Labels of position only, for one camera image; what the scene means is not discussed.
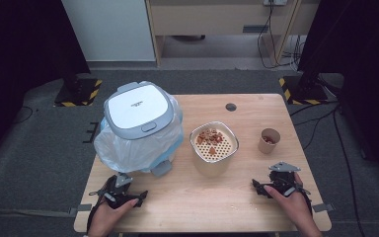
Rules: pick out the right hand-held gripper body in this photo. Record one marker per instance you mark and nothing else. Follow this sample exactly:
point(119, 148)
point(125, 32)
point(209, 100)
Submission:
point(281, 179)

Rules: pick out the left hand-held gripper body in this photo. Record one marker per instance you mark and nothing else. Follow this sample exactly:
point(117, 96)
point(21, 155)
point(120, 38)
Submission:
point(118, 194)

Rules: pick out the brown paper cup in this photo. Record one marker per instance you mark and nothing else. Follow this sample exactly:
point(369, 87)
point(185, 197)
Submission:
point(265, 148)

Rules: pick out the reddish food scraps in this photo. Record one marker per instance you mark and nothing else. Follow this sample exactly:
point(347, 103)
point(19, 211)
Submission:
point(269, 139)

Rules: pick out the beige perforated strainer insert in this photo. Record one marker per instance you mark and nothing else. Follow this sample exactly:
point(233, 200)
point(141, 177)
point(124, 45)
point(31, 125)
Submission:
point(223, 151)

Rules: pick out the beige container with silver rim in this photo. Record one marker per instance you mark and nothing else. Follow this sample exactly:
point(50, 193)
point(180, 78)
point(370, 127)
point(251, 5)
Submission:
point(210, 168)

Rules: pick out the pile of brown food scraps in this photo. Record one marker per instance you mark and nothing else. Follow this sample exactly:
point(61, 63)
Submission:
point(210, 135)

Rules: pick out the white lidded pedal trash bin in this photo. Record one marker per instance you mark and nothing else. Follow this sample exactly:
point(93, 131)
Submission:
point(138, 108)

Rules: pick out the person's left hand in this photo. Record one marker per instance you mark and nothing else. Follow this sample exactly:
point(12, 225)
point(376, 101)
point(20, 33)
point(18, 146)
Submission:
point(107, 219)

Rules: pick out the person's right hand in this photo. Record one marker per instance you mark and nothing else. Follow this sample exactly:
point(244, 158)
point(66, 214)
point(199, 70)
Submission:
point(296, 207)

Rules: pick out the grey tape strip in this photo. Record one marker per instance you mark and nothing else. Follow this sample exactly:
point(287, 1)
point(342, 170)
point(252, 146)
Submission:
point(322, 207)
point(80, 208)

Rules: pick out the translucent white bin liner bag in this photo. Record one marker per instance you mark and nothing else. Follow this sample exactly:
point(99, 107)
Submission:
point(128, 151)

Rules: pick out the dark round table grommet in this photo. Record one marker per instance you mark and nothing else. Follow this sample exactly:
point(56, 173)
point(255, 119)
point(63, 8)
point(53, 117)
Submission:
point(231, 107)

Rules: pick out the black stand hazard-striped base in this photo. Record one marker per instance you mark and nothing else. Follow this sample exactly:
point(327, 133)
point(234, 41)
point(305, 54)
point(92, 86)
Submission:
point(79, 95)
point(306, 94)

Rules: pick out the black curtain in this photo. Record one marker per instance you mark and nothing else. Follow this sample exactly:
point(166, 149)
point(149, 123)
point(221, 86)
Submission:
point(368, 49)
point(13, 65)

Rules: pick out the light wooden desk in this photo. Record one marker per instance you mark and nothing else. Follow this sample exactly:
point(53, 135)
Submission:
point(210, 19)

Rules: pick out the white power strip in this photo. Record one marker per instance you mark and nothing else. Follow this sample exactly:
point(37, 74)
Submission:
point(275, 2)

